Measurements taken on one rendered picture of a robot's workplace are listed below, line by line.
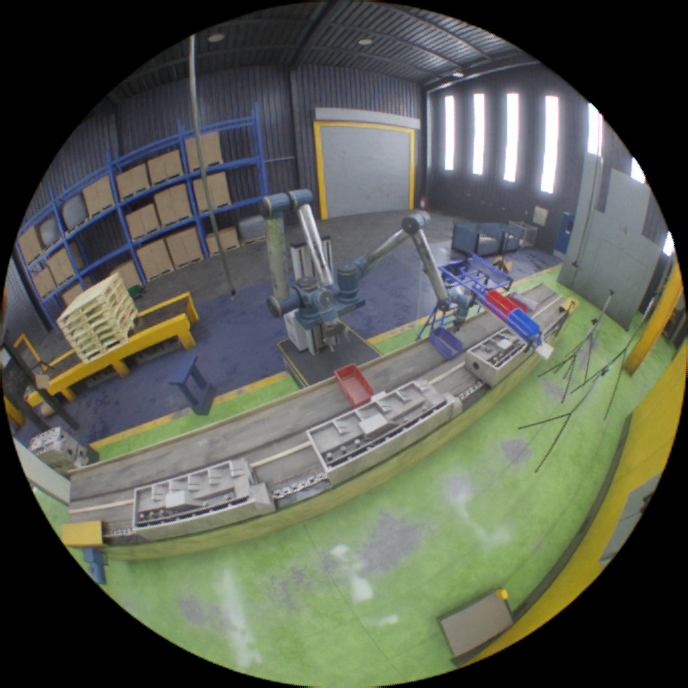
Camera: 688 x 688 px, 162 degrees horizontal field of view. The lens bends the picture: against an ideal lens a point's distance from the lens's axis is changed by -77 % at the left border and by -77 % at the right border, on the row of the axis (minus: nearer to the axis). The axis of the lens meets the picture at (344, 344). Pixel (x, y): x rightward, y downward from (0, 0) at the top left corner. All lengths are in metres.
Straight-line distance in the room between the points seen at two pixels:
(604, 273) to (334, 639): 8.84
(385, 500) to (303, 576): 1.06
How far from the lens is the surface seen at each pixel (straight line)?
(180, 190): 9.47
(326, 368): 2.82
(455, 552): 2.55
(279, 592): 2.53
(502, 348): 2.50
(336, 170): 11.95
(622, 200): 9.40
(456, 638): 2.52
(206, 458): 2.10
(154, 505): 2.02
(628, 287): 8.23
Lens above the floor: 2.40
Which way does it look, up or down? 41 degrees down
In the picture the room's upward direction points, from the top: 4 degrees counter-clockwise
